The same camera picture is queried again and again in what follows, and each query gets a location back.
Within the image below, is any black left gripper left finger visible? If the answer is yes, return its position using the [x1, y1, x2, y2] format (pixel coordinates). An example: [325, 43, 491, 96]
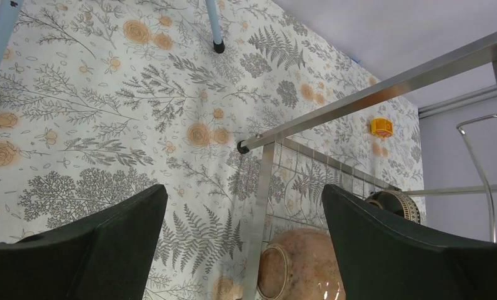
[0, 184, 168, 299]

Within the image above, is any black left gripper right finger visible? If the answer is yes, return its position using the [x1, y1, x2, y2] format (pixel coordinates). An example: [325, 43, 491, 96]
[321, 184, 497, 299]

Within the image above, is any steel two-tier dish rack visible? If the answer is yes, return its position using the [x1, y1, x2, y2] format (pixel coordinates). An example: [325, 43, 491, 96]
[238, 31, 497, 299]

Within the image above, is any dark patterned bowl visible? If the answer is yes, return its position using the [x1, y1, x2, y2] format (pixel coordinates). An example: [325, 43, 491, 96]
[365, 190, 421, 224]

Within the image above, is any brown speckled bowl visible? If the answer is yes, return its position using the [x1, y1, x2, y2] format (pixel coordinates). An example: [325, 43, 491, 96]
[257, 228, 346, 300]

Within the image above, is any small yellow object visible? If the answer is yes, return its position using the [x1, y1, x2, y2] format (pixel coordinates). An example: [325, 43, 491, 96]
[370, 118, 393, 138]

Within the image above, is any floral tablecloth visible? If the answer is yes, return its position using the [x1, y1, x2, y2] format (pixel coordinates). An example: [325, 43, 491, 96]
[0, 1, 424, 299]

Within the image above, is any light blue music stand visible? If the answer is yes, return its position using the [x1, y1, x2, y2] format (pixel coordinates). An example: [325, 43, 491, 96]
[0, 0, 226, 63]

